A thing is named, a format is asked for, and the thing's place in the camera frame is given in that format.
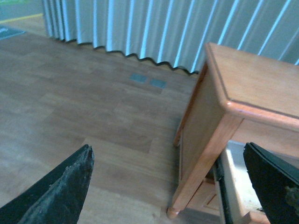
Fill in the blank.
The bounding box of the grey pleated curtain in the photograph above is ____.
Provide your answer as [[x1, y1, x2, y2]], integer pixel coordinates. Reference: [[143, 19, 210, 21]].
[[42, 0, 299, 73]]

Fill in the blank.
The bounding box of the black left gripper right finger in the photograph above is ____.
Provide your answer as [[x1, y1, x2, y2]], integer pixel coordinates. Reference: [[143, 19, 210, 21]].
[[243, 142, 299, 224]]

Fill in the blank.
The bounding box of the wooden nightstand cabinet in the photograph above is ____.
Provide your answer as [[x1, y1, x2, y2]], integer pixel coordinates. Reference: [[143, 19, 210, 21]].
[[167, 43, 299, 218]]

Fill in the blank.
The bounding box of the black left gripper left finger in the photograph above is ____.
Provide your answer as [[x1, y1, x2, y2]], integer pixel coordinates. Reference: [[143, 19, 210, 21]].
[[0, 145, 94, 224]]

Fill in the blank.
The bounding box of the black drawer slide rail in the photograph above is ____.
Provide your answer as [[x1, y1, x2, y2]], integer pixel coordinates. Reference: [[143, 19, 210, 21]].
[[212, 158, 233, 224]]

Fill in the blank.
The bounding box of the wooden drawer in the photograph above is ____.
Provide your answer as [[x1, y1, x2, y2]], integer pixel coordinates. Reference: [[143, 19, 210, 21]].
[[219, 140, 299, 224], [186, 178, 220, 216]]

